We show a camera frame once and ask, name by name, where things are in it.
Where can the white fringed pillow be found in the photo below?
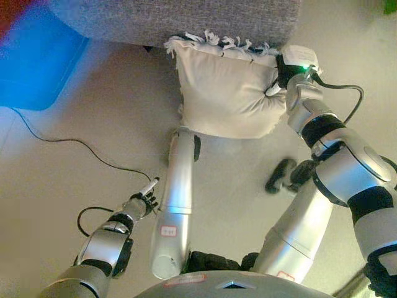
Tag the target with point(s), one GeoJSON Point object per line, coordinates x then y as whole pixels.
{"type": "Point", "coordinates": [226, 93]}

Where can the grey fabric armchair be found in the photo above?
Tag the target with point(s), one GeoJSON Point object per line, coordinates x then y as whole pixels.
{"type": "Point", "coordinates": [186, 18]}

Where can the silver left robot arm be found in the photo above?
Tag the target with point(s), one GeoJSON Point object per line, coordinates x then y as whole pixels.
{"type": "Point", "coordinates": [99, 245]}

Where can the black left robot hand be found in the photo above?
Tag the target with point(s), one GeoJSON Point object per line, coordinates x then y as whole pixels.
{"type": "Point", "coordinates": [150, 201]}

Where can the silver robot leg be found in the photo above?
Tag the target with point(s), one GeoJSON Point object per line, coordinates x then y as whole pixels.
{"type": "Point", "coordinates": [178, 186]}
{"type": "Point", "coordinates": [297, 226]}

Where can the silver right robot leg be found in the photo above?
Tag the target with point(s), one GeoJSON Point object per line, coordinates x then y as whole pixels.
{"type": "Point", "coordinates": [297, 226]}

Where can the blue plastic container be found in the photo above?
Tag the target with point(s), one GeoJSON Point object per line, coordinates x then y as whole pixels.
{"type": "Point", "coordinates": [34, 62]}

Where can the grey robot torso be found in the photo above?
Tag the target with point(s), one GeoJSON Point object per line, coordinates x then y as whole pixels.
{"type": "Point", "coordinates": [229, 285]}

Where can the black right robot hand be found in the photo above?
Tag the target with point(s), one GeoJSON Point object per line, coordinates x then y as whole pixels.
{"type": "Point", "coordinates": [287, 69]}

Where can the silver left robot leg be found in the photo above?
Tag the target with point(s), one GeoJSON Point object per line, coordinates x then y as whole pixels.
{"type": "Point", "coordinates": [178, 186]}

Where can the green potted plant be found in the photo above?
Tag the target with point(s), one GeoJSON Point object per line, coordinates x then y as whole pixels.
{"type": "Point", "coordinates": [391, 6]}

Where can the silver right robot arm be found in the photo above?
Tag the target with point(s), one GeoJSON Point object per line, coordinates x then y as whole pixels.
{"type": "Point", "coordinates": [344, 155]}

